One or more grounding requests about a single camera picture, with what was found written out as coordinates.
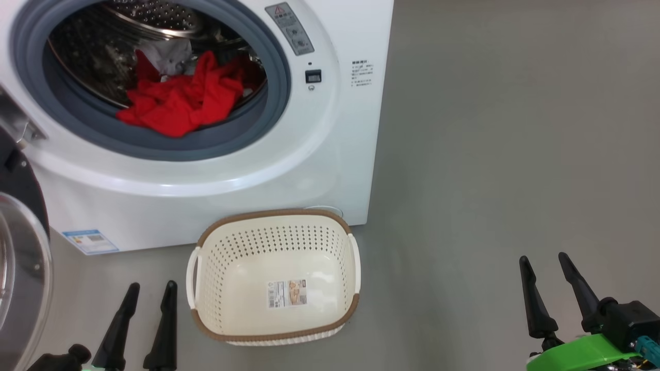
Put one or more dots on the red and white garment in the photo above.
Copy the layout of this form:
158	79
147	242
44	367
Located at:
180	108

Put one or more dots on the black round glass washer door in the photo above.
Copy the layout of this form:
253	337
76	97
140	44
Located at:
20	268

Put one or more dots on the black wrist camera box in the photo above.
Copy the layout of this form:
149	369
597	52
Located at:
631	319

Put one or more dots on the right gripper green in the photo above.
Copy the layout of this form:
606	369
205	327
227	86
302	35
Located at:
582	355

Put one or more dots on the grey metal bracket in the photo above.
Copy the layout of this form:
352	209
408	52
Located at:
20	123

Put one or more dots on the blue energy label sticker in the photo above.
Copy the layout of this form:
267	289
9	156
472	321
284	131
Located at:
90	242

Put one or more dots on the cream laundry basket brown rim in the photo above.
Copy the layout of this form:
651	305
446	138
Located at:
278	330

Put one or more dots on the printed label sticker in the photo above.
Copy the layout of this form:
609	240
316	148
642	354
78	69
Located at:
286	293

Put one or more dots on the perforated steel washer drum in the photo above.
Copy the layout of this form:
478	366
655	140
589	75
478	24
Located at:
87	56

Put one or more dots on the round white filter cover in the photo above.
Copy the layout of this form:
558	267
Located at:
330	210

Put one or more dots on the black door latch socket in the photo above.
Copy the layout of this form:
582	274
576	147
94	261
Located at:
313	76

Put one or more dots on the white front-load washing machine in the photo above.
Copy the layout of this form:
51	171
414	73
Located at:
335	154

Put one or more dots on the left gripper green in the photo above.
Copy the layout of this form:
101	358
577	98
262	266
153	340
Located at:
64	359

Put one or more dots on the grey warning sticker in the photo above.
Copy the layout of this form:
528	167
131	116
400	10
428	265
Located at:
291	28

